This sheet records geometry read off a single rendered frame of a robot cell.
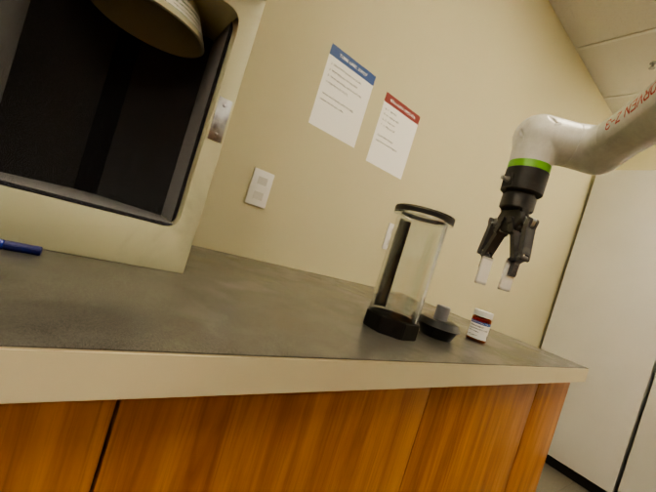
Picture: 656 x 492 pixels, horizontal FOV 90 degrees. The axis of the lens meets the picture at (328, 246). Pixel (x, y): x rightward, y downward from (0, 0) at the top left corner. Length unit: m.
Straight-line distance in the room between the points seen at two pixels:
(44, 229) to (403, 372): 0.52
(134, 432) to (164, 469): 0.05
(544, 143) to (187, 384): 0.84
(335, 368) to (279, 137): 0.85
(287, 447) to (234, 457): 0.07
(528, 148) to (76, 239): 0.89
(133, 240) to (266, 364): 0.32
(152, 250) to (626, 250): 2.92
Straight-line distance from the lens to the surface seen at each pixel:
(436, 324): 0.71
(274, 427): 0.43
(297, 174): 1.14
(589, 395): 3.04
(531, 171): 0.90
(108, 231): 0.58
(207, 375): 0.33
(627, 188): 3.20
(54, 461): 0.38
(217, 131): 0.60
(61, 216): 0.58
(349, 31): 1.34
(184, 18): 0.65
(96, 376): 0.31
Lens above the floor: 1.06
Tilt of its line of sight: 1 degrees down
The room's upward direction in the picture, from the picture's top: 17 degrees clockwise
